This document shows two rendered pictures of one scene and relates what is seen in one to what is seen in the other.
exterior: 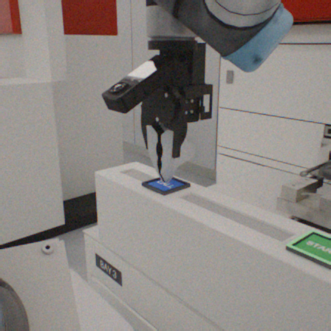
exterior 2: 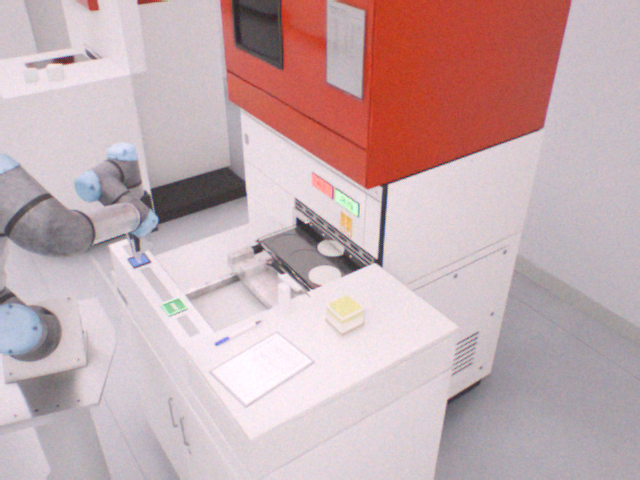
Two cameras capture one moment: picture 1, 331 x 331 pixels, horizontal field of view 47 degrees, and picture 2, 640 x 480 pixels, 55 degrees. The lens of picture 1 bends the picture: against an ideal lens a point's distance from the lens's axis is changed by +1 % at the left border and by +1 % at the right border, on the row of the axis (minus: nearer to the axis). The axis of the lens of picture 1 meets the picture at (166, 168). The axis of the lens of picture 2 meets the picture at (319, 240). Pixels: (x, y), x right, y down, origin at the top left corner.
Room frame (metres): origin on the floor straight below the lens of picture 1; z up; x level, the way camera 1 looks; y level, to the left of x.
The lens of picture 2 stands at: (-0.85, -0.70, 2.03)
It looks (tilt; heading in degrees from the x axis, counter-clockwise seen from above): 34 degrees down; 6
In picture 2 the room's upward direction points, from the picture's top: straight up
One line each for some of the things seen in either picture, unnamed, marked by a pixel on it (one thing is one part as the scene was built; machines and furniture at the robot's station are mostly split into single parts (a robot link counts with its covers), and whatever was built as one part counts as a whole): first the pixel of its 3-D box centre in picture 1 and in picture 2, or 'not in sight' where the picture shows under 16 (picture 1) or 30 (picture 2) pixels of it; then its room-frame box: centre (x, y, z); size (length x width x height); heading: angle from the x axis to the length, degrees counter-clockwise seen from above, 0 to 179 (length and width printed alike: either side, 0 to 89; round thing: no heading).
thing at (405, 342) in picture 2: not in sight; (323, 356); (0.30, -0.58, 0.89); 0.62 x 0.35 x 0.14; 131
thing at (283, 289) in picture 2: not in sight; (289, 289); (0.40, -0.48, 1.03); 0.06 x 0.04 x 0.13; 131
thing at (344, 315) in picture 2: not in sight; (344, 315); (0.34, -0.63, 1.00); 0.07 x 0.07 x 0.07; 42
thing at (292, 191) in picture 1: (299, 188); (240, 254); (0.72, -0.27, 0.89); 0.08 x 0.03 x 0.03; 131
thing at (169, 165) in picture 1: (180, 154); (143, 247); (0.56, -0.02, 1.01); 0.06 x 0.03 x 0.09; 131
